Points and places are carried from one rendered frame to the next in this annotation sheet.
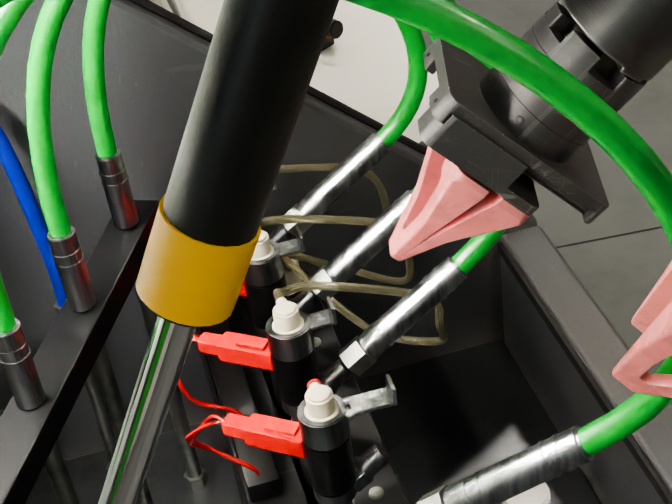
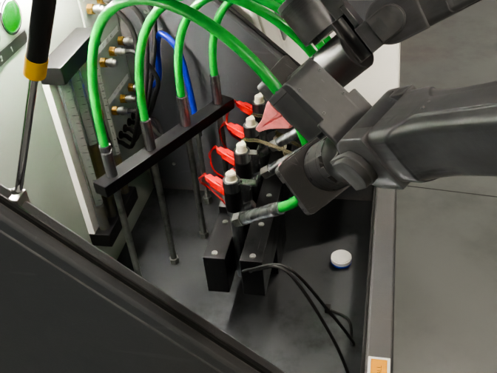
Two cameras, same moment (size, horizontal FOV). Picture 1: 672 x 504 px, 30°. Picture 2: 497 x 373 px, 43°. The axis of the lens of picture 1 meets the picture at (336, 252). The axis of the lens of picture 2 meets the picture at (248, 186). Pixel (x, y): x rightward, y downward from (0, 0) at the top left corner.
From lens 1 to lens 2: 0.39 m
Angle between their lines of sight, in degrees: 20
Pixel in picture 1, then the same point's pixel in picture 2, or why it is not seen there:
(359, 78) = (363, 79)
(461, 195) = (270, 111)
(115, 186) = (214, 87)
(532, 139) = not seen: hidden behind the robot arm
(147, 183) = (237, 92)
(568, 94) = (265, 77)
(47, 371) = (161, 141)
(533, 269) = not seen: hidden behind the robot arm
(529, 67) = (254, 65)
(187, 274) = (26, 66)
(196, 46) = (263, 44)
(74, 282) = (182, 115)
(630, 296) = not seen: outside the picture
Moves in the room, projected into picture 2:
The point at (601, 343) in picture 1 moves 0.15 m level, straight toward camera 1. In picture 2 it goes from (386, 206) to (344, 255)
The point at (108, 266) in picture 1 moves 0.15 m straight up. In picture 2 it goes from (202, 115) to (191, 38)
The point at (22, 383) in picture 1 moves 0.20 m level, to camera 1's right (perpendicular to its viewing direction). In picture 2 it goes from (146, 140) to (257, 158)
